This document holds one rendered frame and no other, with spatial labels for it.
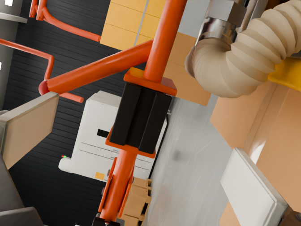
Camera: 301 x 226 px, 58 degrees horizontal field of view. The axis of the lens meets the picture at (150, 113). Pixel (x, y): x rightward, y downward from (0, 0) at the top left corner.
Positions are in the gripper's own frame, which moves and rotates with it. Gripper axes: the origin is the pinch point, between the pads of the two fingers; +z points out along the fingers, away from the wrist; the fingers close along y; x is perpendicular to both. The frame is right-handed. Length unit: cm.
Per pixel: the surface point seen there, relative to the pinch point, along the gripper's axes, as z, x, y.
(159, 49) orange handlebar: 12.2, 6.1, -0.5
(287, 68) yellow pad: 7.1, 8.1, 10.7
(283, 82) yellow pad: 7.0, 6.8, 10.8
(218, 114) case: 29.2, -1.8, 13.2
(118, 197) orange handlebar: 12.2, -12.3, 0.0
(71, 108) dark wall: 1058, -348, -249
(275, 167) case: 6.7, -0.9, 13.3
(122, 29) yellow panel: 740, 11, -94
